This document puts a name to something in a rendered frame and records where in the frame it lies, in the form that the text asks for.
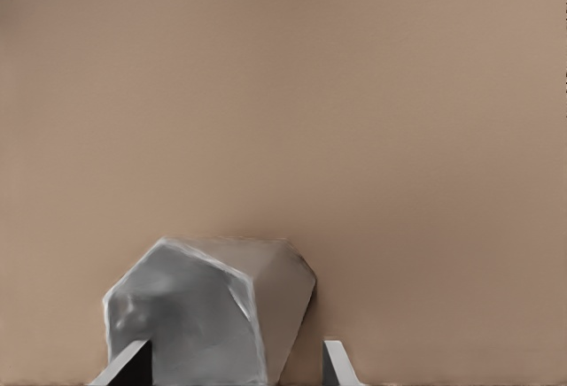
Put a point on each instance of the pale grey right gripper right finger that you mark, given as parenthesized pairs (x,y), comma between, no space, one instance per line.
(337,365)

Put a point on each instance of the grey faceted cup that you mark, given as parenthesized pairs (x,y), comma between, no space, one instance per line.
(208,311)

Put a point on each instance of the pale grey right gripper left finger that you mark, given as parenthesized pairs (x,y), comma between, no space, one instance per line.
(126,366)

